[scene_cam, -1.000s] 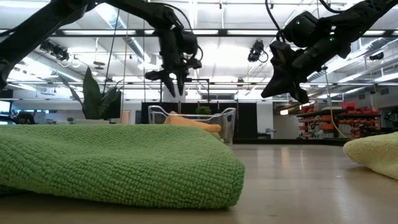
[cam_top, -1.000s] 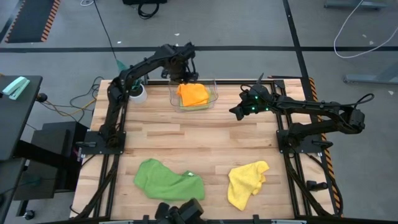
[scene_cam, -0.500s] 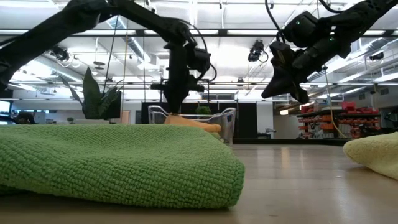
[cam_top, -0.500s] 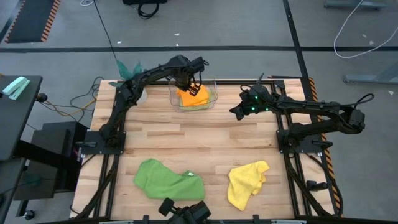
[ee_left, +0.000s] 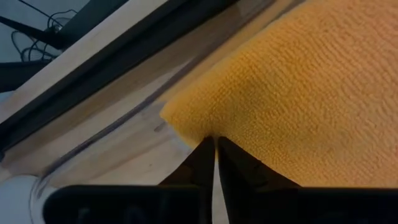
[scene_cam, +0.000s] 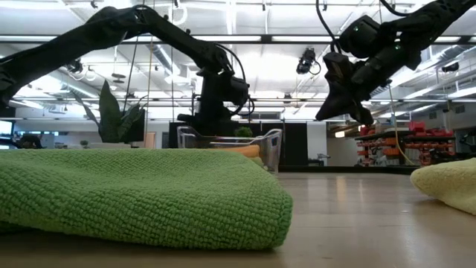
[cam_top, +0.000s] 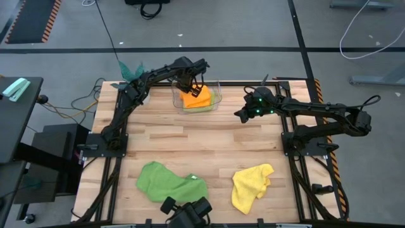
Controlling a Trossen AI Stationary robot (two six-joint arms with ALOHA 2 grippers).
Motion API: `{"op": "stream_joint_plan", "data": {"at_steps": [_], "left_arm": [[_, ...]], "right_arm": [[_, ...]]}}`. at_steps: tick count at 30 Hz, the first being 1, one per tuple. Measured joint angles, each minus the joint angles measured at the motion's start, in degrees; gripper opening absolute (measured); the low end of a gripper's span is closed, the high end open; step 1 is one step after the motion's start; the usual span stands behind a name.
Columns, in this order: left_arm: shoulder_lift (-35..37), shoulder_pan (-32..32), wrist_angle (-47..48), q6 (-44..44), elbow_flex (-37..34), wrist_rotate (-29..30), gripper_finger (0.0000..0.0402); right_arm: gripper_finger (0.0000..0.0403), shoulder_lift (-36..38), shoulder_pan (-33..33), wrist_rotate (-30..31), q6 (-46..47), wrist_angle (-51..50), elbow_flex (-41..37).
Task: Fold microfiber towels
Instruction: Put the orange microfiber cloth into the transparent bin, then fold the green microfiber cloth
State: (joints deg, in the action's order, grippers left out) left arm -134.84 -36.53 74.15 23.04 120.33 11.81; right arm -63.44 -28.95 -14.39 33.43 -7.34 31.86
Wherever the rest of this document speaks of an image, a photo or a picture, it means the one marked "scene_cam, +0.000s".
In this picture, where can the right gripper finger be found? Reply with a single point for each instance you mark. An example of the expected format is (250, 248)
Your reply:
(332, 106)
(362, 113)

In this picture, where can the orange microfiber towel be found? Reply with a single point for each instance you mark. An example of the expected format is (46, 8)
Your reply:
(241, 150)

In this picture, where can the dark green microfiber towel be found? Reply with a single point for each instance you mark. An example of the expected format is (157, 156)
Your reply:
(148, 193)

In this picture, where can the yellow microfiber towel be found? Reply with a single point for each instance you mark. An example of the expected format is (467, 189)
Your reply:
(450, 182)

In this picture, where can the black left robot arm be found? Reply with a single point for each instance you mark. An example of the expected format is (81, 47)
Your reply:
(74, 41)

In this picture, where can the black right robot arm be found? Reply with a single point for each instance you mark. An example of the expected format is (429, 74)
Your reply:
(439, 15)

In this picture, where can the small green bush plant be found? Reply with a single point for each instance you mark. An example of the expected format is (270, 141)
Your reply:
(243, 131)

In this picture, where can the clear plastic bin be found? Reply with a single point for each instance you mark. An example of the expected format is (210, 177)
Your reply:
(273, 149)

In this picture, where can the black ceiling device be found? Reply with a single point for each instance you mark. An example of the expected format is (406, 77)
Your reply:
(450, 67)

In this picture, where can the shelving with orange bins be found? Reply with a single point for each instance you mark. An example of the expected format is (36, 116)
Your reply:
(427, 145)

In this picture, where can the artificial plant in white pot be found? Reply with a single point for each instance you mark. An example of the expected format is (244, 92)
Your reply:
(109, 119)

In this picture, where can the person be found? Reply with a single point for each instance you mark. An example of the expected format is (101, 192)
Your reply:
(31, 141)

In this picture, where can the computer monitor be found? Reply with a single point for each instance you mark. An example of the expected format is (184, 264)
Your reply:
(5, 127)

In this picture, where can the black ceiling camera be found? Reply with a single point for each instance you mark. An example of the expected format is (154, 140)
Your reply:
(305, 61)
(76, 67)

